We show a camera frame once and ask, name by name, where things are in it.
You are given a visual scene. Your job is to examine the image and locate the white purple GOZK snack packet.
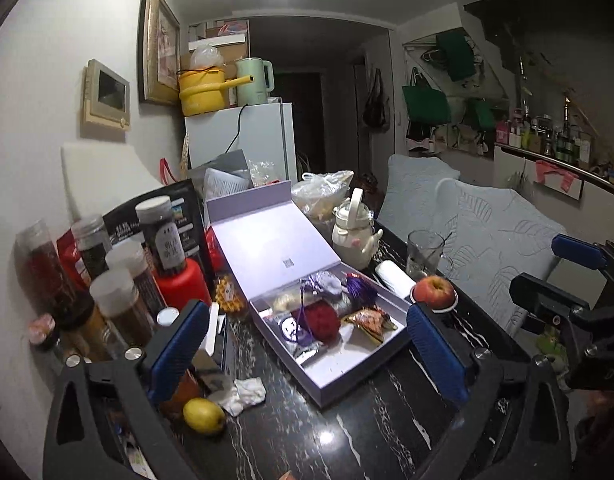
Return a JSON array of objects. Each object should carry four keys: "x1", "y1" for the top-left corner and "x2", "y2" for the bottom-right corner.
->
[{"x1": 264, "y1": 308, "x2": 328, "y2": 365}]

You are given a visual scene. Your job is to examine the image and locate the open lavender gift box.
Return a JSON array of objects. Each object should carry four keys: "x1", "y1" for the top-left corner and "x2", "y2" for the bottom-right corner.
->
[{"x1": 206, "y1": 182, "x2": 409, "y2": 408}]

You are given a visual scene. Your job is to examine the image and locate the red apple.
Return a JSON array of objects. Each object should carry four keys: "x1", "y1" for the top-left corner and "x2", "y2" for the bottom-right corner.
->
[{"x1": 411, "y1": 275, "x2": 455, "y2": 307}]

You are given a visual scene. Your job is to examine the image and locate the light green kettle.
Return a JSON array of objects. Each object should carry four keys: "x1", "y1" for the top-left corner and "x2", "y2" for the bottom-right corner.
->
[{"x1": 236, "y1": 58, "x2": 274, "y2": 106}]

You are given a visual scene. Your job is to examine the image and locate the dark jar white lid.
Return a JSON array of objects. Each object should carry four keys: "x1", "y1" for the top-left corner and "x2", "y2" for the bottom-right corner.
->
[{"x1": 134, "y1": 195, "x2": 186, "y2": 275}]

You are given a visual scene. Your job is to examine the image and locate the yellow pot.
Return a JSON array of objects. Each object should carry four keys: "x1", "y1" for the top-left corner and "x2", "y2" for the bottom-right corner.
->
[{"x1": 178, "y1": 66, "x2": 254, "y2": 117}]

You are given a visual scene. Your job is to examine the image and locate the colourful shrimp snack packet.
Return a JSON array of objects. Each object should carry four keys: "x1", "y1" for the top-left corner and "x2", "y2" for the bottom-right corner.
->
[{"x1": 342, "y1": 307, "x2": 397, "y2": 344}]

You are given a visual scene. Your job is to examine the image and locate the black printed package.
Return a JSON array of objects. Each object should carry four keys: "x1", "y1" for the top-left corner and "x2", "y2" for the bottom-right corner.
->
[{"x1": 103, "y1": 179, "x2": 215, "y2": 282}]

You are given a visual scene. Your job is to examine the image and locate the grey metal bowl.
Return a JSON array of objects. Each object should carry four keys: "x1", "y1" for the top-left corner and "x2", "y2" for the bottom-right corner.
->
[{"x1": 429, "y1": 292, "x2": 460, "y2": 314}]

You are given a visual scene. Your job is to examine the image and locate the white mini fridge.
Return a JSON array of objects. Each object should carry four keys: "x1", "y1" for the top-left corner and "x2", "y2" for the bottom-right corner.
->
[{"x1": 184, "y1": 102, "x2": 298, "y2": 183}]

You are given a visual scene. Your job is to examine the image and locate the yellow green apple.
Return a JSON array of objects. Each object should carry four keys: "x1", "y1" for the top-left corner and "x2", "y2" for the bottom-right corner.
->
[{"x1": 183, "y1": 398, "x2": 226, "y2": 436}]

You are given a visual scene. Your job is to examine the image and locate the wall intercom panel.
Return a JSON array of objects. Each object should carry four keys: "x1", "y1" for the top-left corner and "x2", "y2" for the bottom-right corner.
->
[{"x1": 82, "y1": 58, "x2": 130, "y2": 131}]

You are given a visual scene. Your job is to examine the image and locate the green tote bag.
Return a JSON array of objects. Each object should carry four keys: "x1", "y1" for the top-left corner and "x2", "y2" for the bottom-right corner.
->
[{"x1": 402, "y1": 67, "x2": 451, "y2": 126}]

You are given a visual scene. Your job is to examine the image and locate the clear plastic bag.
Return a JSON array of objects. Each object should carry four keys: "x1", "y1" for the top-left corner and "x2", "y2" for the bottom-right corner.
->
[{"x1": 290, "y1": 170, "x2": 354, "y2": 221}]

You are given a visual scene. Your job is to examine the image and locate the grey leaf pattern cushion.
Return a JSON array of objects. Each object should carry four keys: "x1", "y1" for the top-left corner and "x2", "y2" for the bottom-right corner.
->
[{"x1": 378, "y1": 154, "x2": 566, "y2": 336}]

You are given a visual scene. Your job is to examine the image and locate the blue white medicine box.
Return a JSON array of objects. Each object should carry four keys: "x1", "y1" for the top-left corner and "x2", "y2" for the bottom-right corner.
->
[{"x1": 192, "y1": 302, "x2": 234, "y2": 392}]

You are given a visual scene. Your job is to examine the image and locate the clear zip bag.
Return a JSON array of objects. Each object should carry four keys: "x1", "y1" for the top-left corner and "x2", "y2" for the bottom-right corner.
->
[{"x1": 266, "y1": 285, "x2": 302, "y2": 313}]

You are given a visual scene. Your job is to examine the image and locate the crumpled white tissue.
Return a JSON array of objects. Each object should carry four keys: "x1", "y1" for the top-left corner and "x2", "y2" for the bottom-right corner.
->
[{"x1": 209, "y1": 377, "x2": 267, "y2": 417}]

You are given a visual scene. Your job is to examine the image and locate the framed picture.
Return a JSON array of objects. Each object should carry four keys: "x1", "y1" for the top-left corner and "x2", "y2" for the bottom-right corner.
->
[{"x1": 138, "y1": 0, "x2": 180, "y2": 106}]

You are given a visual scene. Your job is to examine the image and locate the purple sachet with tassel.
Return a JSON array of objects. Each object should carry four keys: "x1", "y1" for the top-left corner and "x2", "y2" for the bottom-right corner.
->
[{"x1": 299, "y1": 271, "x2": 377, "y2": 326}]

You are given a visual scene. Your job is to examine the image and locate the red fuzzy scrunchie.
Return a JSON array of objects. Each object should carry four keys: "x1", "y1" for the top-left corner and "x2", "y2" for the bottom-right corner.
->
[{"x1": 301, "y1": 300, "x2": 340, "y2": 344}]

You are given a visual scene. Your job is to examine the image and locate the red plastic container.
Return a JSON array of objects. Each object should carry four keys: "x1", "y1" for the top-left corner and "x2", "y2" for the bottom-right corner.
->
[{"x1": 154, "y1": 258, "x2": 212, "y2": 311}]

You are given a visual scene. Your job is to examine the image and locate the white roll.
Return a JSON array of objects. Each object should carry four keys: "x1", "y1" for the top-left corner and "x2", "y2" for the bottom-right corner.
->
[{"x1": 375, "y1": 260, "x2": 415, "y2": 299}]

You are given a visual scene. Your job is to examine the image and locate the glass mug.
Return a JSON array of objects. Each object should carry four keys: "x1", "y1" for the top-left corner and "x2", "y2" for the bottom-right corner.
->
[{"x1": 406, "y1": 230, "x2": 444, "y2": 282}]

